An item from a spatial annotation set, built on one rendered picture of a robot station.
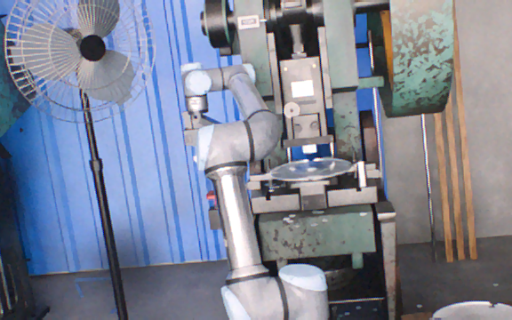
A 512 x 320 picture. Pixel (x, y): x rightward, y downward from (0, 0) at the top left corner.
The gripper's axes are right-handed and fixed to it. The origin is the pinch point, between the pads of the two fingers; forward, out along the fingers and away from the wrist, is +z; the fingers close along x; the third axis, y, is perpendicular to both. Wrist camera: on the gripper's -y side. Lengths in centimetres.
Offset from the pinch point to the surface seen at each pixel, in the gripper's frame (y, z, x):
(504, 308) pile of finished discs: -88, 47, 26
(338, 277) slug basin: -38, 47, -9
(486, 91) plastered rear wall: -123, 4, -140
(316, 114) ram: -36.9, -12.3, -12.6
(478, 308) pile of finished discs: -81, 47, 25
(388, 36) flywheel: -67, -35, -50
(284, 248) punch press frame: -21.2, 31.2, 0.6
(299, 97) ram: -31.2, -18.5, -15.1
